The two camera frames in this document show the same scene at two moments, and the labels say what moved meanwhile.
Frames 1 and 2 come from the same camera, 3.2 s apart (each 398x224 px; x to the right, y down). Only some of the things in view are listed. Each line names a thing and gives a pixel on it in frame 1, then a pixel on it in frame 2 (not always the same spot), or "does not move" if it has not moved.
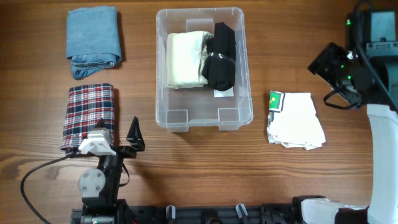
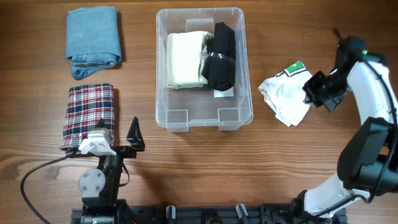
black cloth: x=219 y=68 does not move
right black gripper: x=324 y=66 -> x=309 y=88
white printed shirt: x=292 y=121 -> x=283 y=93
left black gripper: x=137 y=142 does not move
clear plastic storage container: x=203 y=77 does not move
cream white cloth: x=186 y=50 does not move
